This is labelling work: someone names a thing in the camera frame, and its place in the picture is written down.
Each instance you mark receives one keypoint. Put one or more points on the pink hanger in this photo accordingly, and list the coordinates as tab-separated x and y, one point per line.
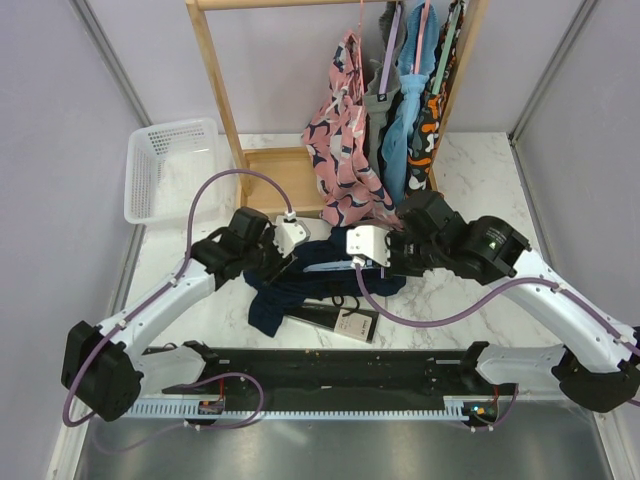
420	37
359	88

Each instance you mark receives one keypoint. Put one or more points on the navy blue shorts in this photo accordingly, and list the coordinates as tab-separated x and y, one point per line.
263	314

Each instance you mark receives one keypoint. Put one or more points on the orange camouflage shorts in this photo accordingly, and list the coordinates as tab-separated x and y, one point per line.
425	141

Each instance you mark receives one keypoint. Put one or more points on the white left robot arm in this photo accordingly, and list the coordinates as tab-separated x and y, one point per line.
108	366

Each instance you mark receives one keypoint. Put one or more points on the grey shorts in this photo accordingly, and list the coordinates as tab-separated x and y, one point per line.
378	108

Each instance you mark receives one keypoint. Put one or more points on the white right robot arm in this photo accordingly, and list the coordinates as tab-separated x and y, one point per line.
596	361

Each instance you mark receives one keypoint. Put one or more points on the pink patterned shorts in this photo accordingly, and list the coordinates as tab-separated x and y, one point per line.
335	138

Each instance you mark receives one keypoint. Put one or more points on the wooden clothes rack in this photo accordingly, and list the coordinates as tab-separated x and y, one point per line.
291	166

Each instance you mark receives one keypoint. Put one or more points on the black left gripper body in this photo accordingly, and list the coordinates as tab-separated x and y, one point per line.
264	260

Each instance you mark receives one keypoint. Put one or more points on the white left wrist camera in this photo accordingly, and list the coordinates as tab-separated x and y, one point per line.
290	232

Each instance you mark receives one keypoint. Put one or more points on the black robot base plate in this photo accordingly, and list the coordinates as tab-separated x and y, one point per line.
332	380

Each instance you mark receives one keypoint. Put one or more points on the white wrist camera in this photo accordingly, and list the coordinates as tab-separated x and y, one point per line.
369	242
290	232

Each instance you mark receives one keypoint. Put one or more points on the light blue hanger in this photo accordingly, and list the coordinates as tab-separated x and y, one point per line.
332	266

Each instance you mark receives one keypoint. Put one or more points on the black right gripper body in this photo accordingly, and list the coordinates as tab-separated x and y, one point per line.
410	258

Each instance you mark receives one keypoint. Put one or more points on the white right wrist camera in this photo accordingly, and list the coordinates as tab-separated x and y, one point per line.
369	242

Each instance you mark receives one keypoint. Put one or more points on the purple hanger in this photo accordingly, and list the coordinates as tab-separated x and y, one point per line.
391	41

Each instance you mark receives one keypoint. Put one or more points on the light blue shorts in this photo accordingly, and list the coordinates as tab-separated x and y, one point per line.
396	140

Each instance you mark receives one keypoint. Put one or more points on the green hanger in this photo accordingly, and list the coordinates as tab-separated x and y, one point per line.
449	36

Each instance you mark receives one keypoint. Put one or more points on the white slotted cable duct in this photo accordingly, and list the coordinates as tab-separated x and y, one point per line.
177	407

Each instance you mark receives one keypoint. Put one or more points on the white plastic basket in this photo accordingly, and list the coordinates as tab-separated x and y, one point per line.
166	166

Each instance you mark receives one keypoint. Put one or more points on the grey plastic folder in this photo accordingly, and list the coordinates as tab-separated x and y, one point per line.
360	300

